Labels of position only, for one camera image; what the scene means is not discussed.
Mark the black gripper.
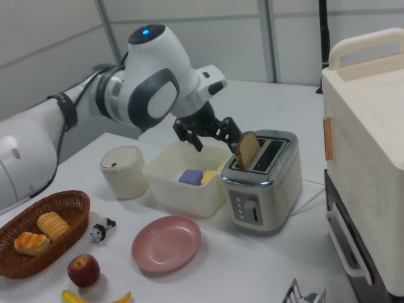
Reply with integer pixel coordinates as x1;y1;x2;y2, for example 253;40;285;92
172;100;242;154

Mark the toast bread slice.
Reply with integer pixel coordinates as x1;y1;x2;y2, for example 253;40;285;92
235;131;262;170

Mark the cream and chrome toaster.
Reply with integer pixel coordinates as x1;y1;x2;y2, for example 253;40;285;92
220;129;303;235

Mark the striped yellow bread roll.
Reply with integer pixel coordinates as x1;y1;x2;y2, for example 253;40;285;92
37;211;71;242

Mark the orange glazed bread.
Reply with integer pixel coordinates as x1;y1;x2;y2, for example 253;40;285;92
13;231;51;256

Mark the yellow block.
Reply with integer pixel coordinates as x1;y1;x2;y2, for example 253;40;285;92
200;170;217;186

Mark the purple block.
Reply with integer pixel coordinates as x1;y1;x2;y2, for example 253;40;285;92
178;169;204;186

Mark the white plastic container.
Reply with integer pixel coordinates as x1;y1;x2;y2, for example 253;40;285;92
142;140;233;220

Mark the beige lidded bin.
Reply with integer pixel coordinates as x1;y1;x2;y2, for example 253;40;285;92
100;145;150;200

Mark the pink plate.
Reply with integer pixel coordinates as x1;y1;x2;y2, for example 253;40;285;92
131;215;202;273

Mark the panda toy figure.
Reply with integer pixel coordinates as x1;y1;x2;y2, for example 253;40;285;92
90;217;117;244

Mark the black pole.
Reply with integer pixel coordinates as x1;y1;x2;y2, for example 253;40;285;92
316;0;331;95

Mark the cream cabinet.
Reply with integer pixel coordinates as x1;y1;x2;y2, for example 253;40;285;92
321;27;404;297

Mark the brown wicker basket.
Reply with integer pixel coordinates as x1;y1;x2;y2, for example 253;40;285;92
0;189;92;280

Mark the red apple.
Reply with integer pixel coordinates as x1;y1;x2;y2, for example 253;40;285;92
67;254;101;288

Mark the small toast rack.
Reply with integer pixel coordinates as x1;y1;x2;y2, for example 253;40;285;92
282;277;326;303

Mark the yellow banana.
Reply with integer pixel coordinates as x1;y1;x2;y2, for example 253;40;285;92
61;289;132;303

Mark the orange cabinet handle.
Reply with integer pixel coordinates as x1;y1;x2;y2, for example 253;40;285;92
322;116;334;162

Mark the white toaster cord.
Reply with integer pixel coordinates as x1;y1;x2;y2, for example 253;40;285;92
288;186;326;218

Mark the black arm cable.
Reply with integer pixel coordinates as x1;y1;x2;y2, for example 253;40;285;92
27;52;130;201

